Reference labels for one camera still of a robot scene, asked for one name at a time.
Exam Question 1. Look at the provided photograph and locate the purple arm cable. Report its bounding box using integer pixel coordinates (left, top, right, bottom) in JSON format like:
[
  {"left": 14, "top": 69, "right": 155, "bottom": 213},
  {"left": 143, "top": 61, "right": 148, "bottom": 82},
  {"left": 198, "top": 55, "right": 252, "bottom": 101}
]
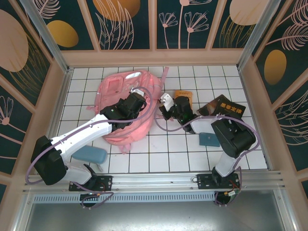
[
  {"left": 25, "top": 86, "right": 154, "bottom": 210},
  {"left": 154, "top": 113, "right": 262, "bottom": 207}
]

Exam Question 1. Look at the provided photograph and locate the blue pencil case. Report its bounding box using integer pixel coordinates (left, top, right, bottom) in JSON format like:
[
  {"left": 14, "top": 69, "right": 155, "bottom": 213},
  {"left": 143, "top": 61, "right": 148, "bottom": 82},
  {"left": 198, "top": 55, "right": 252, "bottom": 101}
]
[{"left": 71, "top": 145, "right": 108, "bottom": 173}]

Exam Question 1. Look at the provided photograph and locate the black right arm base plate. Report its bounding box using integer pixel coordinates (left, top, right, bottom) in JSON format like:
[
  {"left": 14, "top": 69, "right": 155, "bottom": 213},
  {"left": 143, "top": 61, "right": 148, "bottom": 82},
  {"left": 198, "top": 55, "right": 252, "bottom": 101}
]
[{"left": 196, "top": 173, "right": 241, "bottom": 190}]

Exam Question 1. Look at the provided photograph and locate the aluminium frame post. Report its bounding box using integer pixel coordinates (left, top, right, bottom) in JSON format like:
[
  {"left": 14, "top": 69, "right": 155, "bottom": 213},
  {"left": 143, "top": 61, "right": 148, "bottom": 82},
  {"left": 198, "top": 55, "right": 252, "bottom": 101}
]
[
  {"left": 237, "top": 0, "right": 282, "bottom": 71},
  {"left": 19, "top": 0, "right": 73, "bottom": 73}
]

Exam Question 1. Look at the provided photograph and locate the grey metal sheet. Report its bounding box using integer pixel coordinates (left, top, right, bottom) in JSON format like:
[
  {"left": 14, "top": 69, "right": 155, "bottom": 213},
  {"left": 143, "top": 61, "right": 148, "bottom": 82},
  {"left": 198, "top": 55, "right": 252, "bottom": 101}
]
[{"left": 24, "top": 201, "right": 295, "bottom": 231}]

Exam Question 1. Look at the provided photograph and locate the aluminium mounting rail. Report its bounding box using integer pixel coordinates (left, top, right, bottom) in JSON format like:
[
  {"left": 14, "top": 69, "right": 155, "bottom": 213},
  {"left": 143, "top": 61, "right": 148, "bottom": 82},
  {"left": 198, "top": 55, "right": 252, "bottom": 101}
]
[{"left": 23, "top": 170, "right": 287, "bottom": 193}]

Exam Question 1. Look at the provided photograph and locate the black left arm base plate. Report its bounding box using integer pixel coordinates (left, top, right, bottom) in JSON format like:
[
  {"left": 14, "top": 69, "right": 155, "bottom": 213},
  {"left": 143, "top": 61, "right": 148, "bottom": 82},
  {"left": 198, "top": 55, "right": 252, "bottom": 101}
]
[{"left": 69, "top": 175, "right": 114, "bottom": 192}]

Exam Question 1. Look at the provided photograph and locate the pink student backpack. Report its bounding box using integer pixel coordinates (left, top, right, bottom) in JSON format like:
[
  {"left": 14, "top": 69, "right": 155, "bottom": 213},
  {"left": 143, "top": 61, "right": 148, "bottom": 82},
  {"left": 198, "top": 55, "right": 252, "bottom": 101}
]
[{"left": 86, "top": 66, "right": 170, "bottom": 154}]

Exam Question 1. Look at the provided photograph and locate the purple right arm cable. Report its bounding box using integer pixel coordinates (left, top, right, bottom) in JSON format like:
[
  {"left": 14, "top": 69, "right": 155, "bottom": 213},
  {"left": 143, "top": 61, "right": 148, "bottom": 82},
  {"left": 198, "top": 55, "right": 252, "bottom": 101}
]
[{"left": 154, "top": 113, "right": 262, "bottom": 207}]

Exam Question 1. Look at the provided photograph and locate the orange booklet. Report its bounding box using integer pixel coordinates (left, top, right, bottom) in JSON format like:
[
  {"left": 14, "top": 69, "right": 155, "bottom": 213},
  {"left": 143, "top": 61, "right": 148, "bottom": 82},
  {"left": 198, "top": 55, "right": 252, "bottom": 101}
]
[{"left": 174, "top": 90, "right": 194, "bottom": 104}]

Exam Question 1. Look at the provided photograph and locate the slotted grey cable duct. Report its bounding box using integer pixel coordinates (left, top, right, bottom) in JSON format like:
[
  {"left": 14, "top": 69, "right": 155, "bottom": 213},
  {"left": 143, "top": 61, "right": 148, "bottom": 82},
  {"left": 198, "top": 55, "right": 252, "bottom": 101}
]
[{"left": 32, "top": 193, "right": 217, "bottom": 203}]

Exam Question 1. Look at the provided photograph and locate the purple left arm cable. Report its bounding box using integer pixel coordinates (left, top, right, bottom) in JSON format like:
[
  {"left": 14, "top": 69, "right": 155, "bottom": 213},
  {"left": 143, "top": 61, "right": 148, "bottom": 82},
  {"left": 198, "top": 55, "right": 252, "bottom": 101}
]
[{"left": 25, "top": 86, "right": 154, "bottom": 210}]

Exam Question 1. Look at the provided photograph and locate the black book with Chinese title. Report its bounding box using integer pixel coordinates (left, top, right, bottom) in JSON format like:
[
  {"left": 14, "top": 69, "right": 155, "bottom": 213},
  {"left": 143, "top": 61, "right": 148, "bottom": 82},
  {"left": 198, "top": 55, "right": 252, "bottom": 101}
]
[{"left": 206, "top": 94, "right": 246, "bottom": 119}]

